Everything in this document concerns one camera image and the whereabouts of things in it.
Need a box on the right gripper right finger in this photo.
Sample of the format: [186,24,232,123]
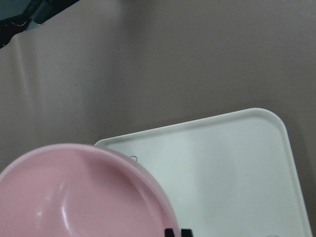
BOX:
[181,229,193,237]

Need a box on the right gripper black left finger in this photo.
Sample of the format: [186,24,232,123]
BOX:
[164,229,175,237]

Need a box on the small pink bowl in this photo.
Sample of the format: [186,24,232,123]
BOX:
[0,144,181,237]

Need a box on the cream serving tray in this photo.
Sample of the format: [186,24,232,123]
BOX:
[96,108,312,237]

